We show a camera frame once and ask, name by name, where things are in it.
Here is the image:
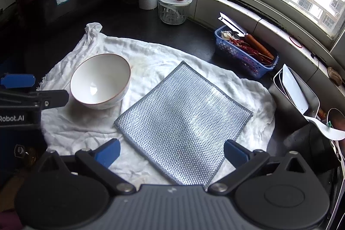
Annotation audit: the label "metal key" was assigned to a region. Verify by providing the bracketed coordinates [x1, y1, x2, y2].
[14, 144, 36, 164]

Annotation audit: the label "stainless steel container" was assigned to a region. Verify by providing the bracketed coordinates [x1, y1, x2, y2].
[268, 64, 321, 120]

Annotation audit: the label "white metal peeler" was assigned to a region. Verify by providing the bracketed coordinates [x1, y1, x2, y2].
[218, 12, 247, 37]

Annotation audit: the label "blue plastic basket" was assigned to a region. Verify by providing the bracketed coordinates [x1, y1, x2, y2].
[214, 25, 279, 79]

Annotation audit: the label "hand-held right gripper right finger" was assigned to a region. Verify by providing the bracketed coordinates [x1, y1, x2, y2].
[207, 139, 311, 194]

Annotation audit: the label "garlic bulb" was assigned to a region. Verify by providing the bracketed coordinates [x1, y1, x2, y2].
[221, 31, 238, 41]

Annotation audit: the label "white ceramic bowl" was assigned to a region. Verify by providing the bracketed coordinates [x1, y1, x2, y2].
[70, 53, 132, 110]

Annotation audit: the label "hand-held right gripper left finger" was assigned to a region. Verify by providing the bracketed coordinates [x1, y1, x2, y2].
[40, 138, 136, 195]

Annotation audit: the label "silver mesh dishcloth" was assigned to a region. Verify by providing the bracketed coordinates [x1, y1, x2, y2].
[114, 61, 254, 189]

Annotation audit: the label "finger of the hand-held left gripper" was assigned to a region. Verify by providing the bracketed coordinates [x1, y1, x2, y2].
[1, 74, 36, 89]
[0, 89, 69, 110]

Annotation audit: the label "glass jar with lid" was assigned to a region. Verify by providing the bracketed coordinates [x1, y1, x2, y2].
[158, 0, 193, 25]

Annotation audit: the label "brown ginger piece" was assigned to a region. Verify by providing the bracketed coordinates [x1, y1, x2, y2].
[327, 67, 341, 86]

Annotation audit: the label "white cotton cloth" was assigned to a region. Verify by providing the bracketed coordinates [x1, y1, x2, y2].
[36, 22, 277, 191]

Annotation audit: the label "dried red chilies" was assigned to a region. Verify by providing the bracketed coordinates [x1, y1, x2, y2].
[229, 38, 273, 65]

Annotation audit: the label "orange carrot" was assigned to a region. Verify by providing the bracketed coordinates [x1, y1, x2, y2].
[245, 34, 275, 60]

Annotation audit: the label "red rubber band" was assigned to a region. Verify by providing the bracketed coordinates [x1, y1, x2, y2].
[289, 35, 303, 48]

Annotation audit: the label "white plastic board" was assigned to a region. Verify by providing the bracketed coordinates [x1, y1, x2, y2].
[280, 64, 310, 114]

